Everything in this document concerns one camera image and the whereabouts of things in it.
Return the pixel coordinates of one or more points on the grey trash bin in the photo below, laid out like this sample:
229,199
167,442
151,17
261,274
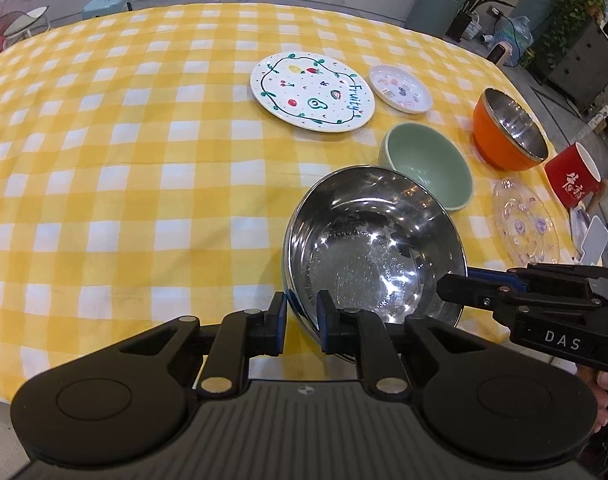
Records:
433,17

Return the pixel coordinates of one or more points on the pink space heater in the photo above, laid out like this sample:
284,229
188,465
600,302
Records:
499,53

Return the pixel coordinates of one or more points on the person right hand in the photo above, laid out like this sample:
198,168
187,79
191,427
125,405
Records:
598,383

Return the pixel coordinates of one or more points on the white fruit pattern plate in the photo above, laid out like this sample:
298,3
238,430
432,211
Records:
312,91

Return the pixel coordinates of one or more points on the blue water jug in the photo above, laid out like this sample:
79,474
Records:
515,32

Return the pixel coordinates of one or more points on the green ceramic bowl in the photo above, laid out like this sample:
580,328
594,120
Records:
427,157

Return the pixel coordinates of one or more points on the light blue plastic stool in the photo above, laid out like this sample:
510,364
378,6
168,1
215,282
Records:
97,8

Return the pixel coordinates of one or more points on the clear glass sticker plate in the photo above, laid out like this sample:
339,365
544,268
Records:
525,227

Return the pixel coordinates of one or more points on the blue steel bowl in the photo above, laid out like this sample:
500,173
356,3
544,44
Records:
375,240

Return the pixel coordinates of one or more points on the small white sticker plate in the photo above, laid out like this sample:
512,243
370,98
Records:
400,90

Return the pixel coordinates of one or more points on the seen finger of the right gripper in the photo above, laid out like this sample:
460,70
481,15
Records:
478,288

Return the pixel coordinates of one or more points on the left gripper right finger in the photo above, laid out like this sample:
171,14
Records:
362,335

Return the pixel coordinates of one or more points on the red mug wooden handle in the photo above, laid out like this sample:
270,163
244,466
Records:
574,175

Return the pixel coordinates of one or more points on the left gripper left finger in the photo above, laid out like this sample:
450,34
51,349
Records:
241,337

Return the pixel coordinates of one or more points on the white phone stand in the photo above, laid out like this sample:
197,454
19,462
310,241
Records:
589,236

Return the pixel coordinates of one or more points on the yellow checkered tablecloth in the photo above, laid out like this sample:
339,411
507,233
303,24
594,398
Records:
140,180

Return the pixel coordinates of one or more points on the orange steel bowl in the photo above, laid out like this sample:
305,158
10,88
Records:
505,135

